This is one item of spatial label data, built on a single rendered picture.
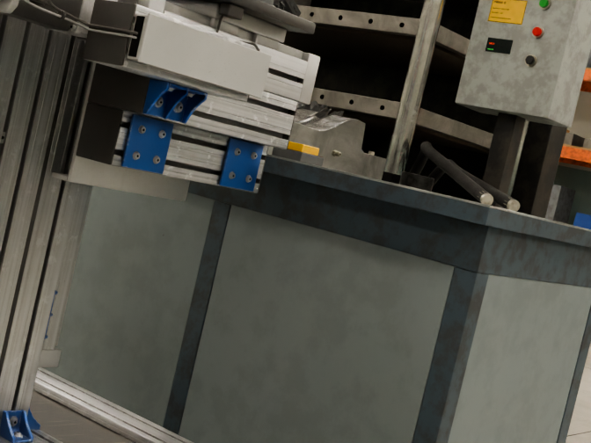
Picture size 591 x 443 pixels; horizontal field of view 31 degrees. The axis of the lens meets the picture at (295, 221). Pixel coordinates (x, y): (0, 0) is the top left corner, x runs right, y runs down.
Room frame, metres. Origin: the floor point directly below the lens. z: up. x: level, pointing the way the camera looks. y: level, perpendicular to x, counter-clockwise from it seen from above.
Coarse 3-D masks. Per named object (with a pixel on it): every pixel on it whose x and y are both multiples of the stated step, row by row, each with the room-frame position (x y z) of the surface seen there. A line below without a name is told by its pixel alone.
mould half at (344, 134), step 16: (304, 112) 2.69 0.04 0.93; (304, 128) 2.48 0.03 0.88; (320, 128) 2.56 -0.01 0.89; (336, 128) 2.58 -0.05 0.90; (352, 128) 2.63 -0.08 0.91; (304, 144) 2.49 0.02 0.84; (320, 144) 2.54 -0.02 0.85; (336, 144) 2.59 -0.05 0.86; (352, 144) 2.64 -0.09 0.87; (336, 160) 2.60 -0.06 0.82; (352, 160) 2.65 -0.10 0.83; (368, 160) 2.71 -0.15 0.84; (384, 160) 2.76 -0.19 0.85; (368, 176) 2.72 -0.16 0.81
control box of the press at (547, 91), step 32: (480, 0) 3.10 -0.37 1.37; (512, 0) 3.03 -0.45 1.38; (544, 0) 2.96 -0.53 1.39; (576, 0) 2.92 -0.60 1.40; (480, 32) 3.08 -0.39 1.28; (512, 32) 3.02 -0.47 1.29; (544, 32) 2.96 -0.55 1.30; (576, 32) 2.95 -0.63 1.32; (480, 64) 3.07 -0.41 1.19; (512, 64) 3.01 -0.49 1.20; (544, 64) 2.95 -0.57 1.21; (576, 64) 2.99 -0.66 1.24; (480, 96) 3.05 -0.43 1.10; (512, 96) 2.99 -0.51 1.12; (544, 96) 2.93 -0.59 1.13; (576, 96) 3.03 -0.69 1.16; (512, 128) 3.03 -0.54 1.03; (512, 160) 3.06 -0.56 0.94
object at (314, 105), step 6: (312, 102) 2.76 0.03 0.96; (300, 108) 2.73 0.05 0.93; (306, 108) 2.75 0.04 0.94; (312, 108) 2.75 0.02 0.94; (318, 108) 2.74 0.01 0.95; (324, 108) 2.68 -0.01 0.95; (312, 114) 2.66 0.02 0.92; (318, 114) 2.67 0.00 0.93; (324, 114) 2.69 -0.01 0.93; (330, 114) 2.65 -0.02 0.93; (336, 114) 2.67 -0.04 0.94; (300, 120) 2.63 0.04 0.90; (306, 120) 2.63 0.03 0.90; (312, 120) 2.64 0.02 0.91
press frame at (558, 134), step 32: (320, 0) 4.40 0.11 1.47; (352, 0) 4.31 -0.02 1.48; (384, 0) 4.21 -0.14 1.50; (320, 64) 4.36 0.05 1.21; (352, 64) 4.26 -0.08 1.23; (384, 96) 4.15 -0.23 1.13; (448, 96) 3.98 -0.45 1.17; (480, 128) 3.87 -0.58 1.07; (544, 128) 3.66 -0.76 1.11; (480, 160) 3.86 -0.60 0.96; (544, 160) 3.65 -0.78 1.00; (448, 192) 3.92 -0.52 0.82; (512, 192) 3.70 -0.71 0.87; (544, 192) 3.70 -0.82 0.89
